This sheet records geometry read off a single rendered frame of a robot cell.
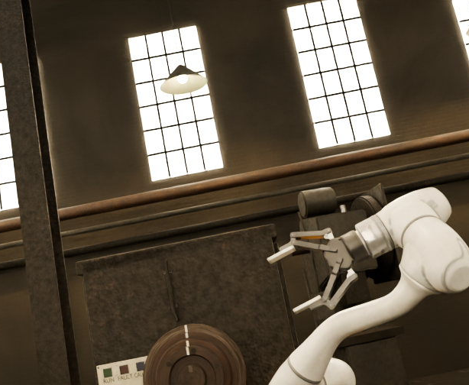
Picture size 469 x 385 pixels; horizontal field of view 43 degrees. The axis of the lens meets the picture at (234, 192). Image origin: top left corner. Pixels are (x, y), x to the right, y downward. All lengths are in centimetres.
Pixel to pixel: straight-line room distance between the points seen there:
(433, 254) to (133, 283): 199
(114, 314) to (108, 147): 665
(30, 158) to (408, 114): 598
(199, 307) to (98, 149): 680
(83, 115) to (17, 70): 366
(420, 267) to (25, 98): 519
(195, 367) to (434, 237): 166
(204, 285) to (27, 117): 349
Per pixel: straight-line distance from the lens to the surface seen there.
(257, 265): 295
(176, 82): 787
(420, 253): 127
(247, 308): 294
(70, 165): 960
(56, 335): 561
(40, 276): 567
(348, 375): 176
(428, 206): 138
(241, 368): 280
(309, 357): 154
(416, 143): 879
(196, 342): 277
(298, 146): 927
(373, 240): 137
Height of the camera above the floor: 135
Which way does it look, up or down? 12 degrees up
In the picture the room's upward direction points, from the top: 11 degrees counter-clockwise
